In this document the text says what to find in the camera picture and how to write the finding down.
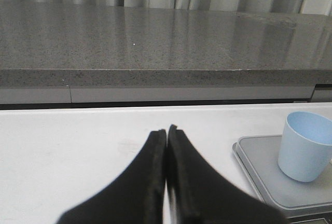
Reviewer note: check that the light blue plastic cup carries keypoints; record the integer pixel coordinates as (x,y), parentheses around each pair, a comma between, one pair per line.
(305,148)

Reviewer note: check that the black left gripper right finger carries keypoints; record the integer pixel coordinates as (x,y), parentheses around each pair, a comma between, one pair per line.
(199,194)

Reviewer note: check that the silver digital kitchen scale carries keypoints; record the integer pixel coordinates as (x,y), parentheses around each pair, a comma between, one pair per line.
(299,202)

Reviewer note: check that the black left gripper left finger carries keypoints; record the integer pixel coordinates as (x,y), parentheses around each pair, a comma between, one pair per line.
(135,196)

